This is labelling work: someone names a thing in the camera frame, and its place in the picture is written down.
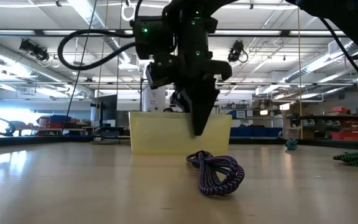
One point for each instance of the row of blue bins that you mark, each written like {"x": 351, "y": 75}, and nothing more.
{"x": 256, "y": 131}

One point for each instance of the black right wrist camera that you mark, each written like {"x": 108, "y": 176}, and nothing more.
{"x": 158, "y": 74}

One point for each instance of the black ceiling-mounted camera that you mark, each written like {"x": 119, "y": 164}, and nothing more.
{"x": 34, "y": 49}
{"x": 236, "y": 51}

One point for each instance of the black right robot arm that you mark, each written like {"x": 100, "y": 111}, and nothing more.
{"x": 155, "y": 37}

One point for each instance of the black monitor on stand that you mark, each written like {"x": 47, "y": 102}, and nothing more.
{"x": 104, "y": 107}

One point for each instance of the shelf of red bins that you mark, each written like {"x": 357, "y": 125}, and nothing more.
{"x": 356, "y": 127}

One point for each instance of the silver ventilation duct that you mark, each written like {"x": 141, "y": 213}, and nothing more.
{"x": 89, "y": 15}

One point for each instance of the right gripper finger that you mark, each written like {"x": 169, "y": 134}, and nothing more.
{"x": 181, "y": 99}
{"x": 204, "y": 102}

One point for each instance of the yellow plastic bin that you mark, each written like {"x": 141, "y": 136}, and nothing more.
{"x": 160, "y": 133}

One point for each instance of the black aluminium table frame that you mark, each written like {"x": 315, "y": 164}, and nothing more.
{"x": 26, "y": 141}

